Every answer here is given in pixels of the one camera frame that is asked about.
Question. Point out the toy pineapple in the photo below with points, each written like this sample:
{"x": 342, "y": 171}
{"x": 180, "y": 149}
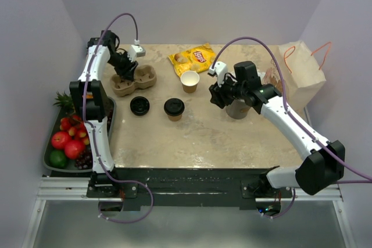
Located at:
{"x": 64, "y": 101}

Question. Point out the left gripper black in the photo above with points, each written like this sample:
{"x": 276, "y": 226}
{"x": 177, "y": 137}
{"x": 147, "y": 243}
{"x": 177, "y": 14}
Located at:
{"x": 128, "y": 72}

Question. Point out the green lime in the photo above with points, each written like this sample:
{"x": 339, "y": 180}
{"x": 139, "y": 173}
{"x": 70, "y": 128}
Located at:
{"x": 58, "y": 159}

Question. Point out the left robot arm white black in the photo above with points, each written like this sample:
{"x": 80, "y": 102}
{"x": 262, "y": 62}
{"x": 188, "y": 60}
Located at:
{"x": 92, "y": 104}

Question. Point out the brown paper takeout bag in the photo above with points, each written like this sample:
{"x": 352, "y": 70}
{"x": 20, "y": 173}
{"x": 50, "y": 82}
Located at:
{"x": 302, "y": 77}

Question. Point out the grey fruit tray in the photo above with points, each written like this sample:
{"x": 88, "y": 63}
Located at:
{"x": 67, "y": 165}

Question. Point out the brown paper cup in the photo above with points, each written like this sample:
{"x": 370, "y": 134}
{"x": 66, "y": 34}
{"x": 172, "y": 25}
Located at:
{"x": 189, "y": 81}
{"x": 175, "y": 117}

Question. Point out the black coffee cup lid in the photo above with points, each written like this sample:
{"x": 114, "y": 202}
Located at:
{"x": 174, "y": 107}

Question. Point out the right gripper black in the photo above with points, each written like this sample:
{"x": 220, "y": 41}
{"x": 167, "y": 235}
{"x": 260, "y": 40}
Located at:
{"x": 218, "y": 97}

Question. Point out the yellow Lays chips bag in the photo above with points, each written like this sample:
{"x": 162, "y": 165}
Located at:
{"x": 197, "y": 59}

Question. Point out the small red fruits cluster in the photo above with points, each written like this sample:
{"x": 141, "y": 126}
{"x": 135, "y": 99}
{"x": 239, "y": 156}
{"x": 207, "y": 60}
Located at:
{"x": 74, "y": 127}

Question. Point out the large red apple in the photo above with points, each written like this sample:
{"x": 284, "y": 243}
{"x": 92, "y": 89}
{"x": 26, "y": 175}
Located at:
{"x": 60, "y": 139}

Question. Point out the dark grapes bunch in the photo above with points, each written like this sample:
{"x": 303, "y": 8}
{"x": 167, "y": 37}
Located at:
{"x": 85, "y": 158}

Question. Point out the cardboard cup carrier tray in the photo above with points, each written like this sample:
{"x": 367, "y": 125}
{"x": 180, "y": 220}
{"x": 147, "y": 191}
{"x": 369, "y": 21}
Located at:
{"x": 144, "y": 77}

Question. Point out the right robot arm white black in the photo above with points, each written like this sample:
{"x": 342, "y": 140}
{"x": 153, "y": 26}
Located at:
{"x": 321, "y": 159}

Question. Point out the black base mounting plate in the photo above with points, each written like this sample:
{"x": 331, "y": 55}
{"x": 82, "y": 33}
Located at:
{"x": 186, "y": 187}

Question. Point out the grey straw holder cup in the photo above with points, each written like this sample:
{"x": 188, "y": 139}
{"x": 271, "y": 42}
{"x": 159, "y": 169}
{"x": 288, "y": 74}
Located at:
{"x": 237, "y": 110}

